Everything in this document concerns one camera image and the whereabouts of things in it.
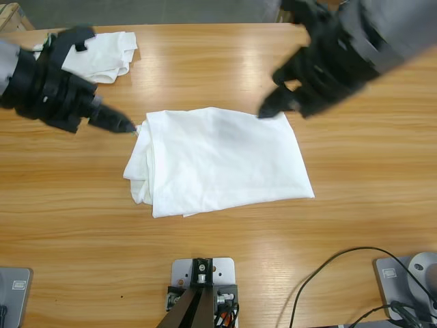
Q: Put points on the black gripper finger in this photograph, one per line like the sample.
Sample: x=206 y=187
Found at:
x=278 y=104
x=114 y=121
x=285 y=77

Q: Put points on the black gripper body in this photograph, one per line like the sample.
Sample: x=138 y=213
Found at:
x=341 y=68
x=51 y=92

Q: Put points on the white Unitree print t-shirt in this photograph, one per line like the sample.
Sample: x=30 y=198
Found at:
x=222 y=160

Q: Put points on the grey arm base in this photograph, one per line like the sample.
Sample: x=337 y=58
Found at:
x=17 y=300
x=385 y=288

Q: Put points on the wooden crate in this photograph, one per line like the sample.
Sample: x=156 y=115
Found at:
x=13 y=17

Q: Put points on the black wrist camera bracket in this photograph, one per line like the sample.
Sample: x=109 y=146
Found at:
x=65 y=41
x=300 y=10

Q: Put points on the white mount block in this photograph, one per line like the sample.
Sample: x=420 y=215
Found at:
x=181 y=270

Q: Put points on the dark camera post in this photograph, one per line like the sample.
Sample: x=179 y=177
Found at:
x=194 y=307

